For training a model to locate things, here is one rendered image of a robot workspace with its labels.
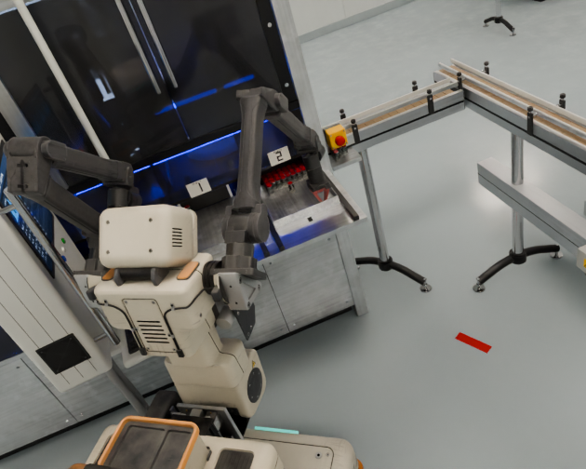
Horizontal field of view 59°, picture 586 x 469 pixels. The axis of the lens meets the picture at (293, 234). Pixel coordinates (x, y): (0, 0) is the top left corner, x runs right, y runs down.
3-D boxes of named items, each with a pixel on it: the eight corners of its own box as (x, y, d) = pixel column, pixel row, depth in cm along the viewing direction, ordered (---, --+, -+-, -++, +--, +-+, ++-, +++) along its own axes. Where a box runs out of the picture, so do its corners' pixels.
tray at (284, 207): (255, 188, 218) (252, 181, 216) (311, 166, 220) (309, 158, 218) (275, 229, 190) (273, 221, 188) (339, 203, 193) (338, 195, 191)
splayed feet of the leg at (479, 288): (469, 287, 261) (467, 266, 253) (555, 248, 265) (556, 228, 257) (478, 296, 255) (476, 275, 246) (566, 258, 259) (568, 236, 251)
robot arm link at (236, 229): (223, 248, 127) (243, 248, 125) (227, 209, 129) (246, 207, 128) (240, 256, 136) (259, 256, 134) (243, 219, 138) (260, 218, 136)
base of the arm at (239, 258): (207, 274, 125) (252, 274, 121) (210, 242, 127) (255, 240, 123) (224, 280, 133) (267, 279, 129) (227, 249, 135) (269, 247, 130)
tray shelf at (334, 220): (169, 226, 216) (167, 222, 215) (323, 165, 222) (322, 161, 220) (182, 297, 177) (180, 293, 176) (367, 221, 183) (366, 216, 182)
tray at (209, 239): (179, 218, 215) (176, 211, 213) (237, 194, 217) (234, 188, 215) (189, 264, 188) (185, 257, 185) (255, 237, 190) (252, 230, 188)
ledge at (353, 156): (323, 158, 227) (322, 154, 225) (350, 147, 228) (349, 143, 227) (334, 171, 215) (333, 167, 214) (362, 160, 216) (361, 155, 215)
